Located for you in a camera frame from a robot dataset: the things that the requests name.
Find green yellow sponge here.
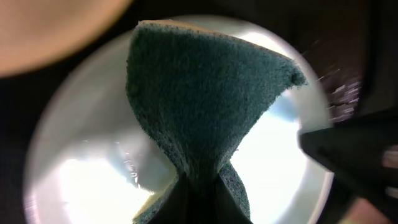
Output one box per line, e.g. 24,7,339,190
126,20,306,223

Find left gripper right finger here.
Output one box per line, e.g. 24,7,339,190
201,176,252,224

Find white plate with scribble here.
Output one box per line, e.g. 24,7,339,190
24,16,333,223

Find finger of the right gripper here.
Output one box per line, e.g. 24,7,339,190
298,108,397,221

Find yellow plate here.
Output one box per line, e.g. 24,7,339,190
1,0,132,78

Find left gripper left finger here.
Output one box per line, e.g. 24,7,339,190
148,174,198,224

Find round black serving tray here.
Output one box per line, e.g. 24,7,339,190
1,0,397,223

